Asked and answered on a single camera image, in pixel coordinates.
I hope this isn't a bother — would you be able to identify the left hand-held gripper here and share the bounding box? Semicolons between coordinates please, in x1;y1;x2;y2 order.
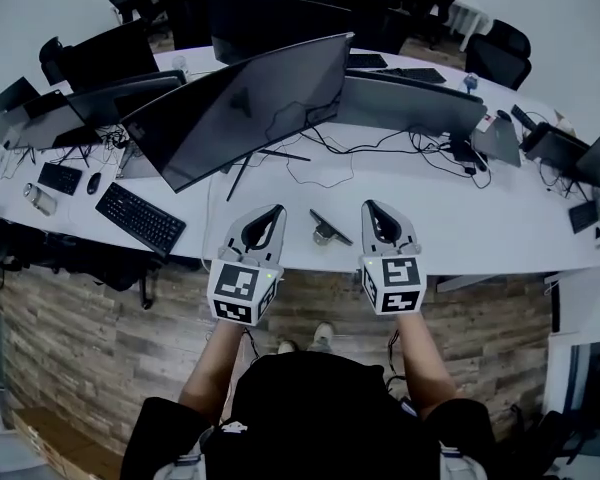
206;203;289;327

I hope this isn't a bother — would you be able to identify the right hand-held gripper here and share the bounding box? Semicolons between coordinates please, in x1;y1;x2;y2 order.
357;198;427;316

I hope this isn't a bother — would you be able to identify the person's right forearm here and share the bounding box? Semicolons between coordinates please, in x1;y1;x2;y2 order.
393;312;459;420

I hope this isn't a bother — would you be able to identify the person's left forearm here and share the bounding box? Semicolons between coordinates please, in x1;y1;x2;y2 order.
177;319;247;427

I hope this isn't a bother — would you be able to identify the black power adapter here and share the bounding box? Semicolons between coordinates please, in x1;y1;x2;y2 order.
448;139;490;175

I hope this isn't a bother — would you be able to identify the large black keyboard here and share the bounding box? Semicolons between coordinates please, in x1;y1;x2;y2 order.
94;181;188;260

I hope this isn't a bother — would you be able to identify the person's right white shoe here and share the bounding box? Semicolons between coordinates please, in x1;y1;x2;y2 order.
306;321;336;354

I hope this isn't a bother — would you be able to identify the large curved black monitor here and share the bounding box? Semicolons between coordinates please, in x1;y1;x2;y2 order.
120;31;356;203

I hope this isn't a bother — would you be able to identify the grey-backed monitor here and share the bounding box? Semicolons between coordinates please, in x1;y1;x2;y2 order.
335;69;489;143

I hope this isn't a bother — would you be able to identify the silver laptop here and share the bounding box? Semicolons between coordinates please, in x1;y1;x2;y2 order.
116;150;162;180

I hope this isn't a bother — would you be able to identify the black remote control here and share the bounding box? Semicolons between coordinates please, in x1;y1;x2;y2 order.
510;103;537;132

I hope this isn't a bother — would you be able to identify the small black keyboard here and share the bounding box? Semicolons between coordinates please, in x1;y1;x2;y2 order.
36;161;84;197
567;199;600;235

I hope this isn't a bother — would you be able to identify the person's black shirt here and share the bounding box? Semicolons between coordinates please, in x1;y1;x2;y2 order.
121;351;500;480

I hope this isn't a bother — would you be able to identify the metal water bottle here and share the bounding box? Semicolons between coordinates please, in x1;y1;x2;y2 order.
23;182;59;218

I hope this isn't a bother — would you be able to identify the stack of cardboard boxes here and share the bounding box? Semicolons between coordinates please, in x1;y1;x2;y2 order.
8;404;127;480

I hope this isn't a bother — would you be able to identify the black desk cable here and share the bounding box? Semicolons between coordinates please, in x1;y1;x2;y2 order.
283;132;356;189

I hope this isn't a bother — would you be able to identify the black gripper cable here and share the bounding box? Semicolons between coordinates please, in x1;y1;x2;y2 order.
383;329;407;390
241;325;262;365

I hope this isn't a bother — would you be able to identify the grey shoulder strap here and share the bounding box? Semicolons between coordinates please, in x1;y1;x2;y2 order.
439;445;484;480
152;450;204;480

